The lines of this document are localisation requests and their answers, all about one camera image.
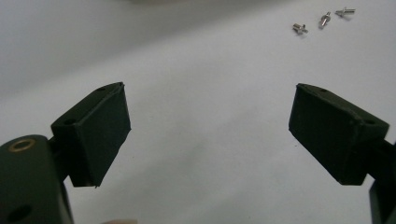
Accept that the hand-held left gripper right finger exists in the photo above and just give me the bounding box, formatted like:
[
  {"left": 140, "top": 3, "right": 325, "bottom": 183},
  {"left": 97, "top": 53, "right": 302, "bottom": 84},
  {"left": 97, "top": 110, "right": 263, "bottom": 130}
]
[{"left": 288, "top": 82, "right": 390, "bottom": 187}]

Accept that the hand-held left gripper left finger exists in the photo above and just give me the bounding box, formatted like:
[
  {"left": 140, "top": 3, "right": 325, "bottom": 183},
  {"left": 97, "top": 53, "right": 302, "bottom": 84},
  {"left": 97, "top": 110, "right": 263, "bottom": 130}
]
[{"left": 50, "top": 81, "right": 133, "bottom": 189}]

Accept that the small silver screw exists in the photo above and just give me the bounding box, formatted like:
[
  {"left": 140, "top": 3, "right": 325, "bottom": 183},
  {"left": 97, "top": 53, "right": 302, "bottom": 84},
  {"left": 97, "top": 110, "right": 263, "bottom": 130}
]
[
  {"left": 334, "top": 7, "right": 357, "bottom": 19},
  {"left": 291, "top": 22, "right": 309, "bottom": 35},
  {"left": 318, "top": 11, "right": 332, "bottom": 30}
]

